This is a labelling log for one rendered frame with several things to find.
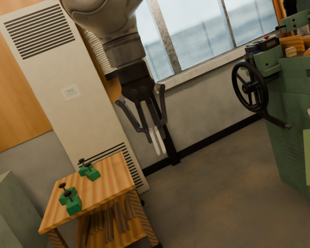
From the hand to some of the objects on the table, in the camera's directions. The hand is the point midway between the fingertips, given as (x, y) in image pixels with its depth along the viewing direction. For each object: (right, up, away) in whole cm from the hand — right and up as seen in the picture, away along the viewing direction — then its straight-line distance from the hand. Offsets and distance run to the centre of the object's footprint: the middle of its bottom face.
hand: (157, 140), depth 62 cm
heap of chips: (+73, +38, +46) cm, 94 cm away
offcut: (+66, +38, +56) cm, 95 cm away
